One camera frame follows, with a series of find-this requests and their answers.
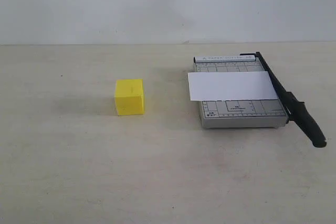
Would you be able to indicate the black cutter blade arm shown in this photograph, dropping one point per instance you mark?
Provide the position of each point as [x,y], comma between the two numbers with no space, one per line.
[296,109]

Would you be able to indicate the white paper sheet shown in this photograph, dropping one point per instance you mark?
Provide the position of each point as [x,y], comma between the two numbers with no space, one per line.
[230,86]

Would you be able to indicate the yellow foam cube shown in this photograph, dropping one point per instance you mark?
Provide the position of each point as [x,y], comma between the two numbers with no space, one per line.
[129,97]

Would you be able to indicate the grey paper cutter base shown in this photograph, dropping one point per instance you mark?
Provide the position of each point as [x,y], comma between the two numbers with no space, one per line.
[238,113]

